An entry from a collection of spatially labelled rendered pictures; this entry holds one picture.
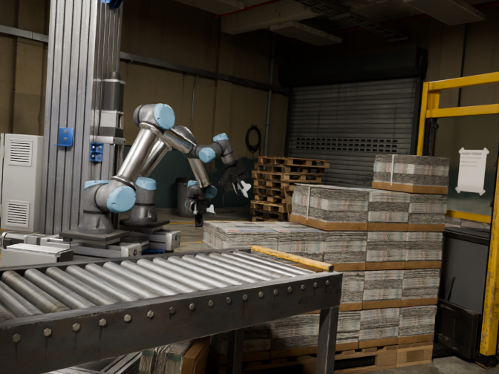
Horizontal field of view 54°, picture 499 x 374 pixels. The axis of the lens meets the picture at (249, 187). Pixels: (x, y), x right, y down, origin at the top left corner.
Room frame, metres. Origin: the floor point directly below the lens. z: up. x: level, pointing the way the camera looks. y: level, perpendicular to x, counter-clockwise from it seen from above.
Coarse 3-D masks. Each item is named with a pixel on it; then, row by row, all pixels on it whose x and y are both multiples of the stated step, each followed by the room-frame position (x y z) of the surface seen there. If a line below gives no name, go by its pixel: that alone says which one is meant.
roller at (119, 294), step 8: (72, 272) 1.56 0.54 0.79; (80, 272) 1.53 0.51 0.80; (88, 272) 1.53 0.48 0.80; (88, 280) 1.47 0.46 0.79; (96, 280) 1.45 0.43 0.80; (104, 280) 1.44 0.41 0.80; (96, 288) 1.43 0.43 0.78; (104, 288) 1.40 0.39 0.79; (112, 288) 1.38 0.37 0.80; (120, 288) 1.38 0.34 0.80; (112, 296) 1.35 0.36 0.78; (120, 296) 1.33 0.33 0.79; (128, 296) 1.31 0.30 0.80; (136, 296) 1.31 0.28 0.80
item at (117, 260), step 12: (180, 252) 1.95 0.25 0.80; (192, 252) 1.97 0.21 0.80; (204, 252) 1.99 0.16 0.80; (216, 252) 2.03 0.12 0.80; (36, 264) 1.58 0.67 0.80; (48, 264) 1.59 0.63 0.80; (60, 264) 1.61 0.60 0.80; (72, 264) 1.62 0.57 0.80; (84, 264) 1.65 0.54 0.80; (0, 276) 1.47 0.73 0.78
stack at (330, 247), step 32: (224, 224) 2.69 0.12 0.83; (256, 224) 2.78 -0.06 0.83; (288, 224) 2.89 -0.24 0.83; (320, 256) 2.69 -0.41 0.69; (352, 256) 2.78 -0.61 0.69; (384, 256) 2.87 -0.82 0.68; (352, 288) 2.78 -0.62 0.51; (384, 288) 2.89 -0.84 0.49; (288, 320) 2.61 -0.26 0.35; (352, 320) 2.79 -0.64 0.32; (384, 320) 2.88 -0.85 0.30; (224, 352) 2.47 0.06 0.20; (352, 352) 2.80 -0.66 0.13; (384, 352) 2.89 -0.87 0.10
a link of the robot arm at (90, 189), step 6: (96, 180) 2.16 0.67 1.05; (102, 180) 2.16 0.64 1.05; (108, 180) 2.19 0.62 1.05; (90, 186) 2.15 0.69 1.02; (96, 186) 2.15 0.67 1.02; (84, 192) 2.18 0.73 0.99; (90, 192) 2.14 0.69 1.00; (96, 192) 2.12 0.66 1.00; (84, 198) 2.17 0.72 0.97; (90, 198) 2.14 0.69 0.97; (84, 204) 2.17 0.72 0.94; (90, 204) 2.15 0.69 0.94; (96, 204) 2.13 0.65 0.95; (90, 210) 2.15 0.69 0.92; (96, 210) 2.15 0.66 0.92; (102, 210) 2.16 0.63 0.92
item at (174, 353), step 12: (156, 348) 2.01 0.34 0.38; (168, 348) 2.03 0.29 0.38; (180, 348) 2.05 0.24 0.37; (204, 348) 2.14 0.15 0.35; (144, 360) 2.01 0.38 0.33; (156, 360) 2.00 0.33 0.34; (168, 360) 1.99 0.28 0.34; (180, 360) 1.99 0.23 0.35; (204, 360) 2.17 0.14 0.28; (144, 372) 2.00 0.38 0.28; (156, 372) 2.00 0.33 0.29; (168, 372) 1.99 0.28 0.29; (180, 372) 1.98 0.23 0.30; (192, 372) 1.99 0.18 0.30
